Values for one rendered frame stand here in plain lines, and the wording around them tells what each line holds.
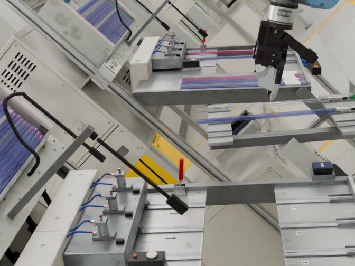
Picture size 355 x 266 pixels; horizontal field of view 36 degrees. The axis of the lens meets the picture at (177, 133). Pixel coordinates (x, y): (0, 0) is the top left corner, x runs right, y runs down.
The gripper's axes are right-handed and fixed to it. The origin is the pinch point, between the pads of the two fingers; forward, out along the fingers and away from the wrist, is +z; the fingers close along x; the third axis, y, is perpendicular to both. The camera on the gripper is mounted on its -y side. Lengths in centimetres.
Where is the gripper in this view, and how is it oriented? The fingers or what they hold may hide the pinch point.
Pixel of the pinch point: (272, 94)
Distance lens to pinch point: 155.7
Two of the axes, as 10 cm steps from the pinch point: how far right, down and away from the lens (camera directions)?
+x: -0.5, 3.4, -9.4
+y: -9.9, -1.5, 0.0
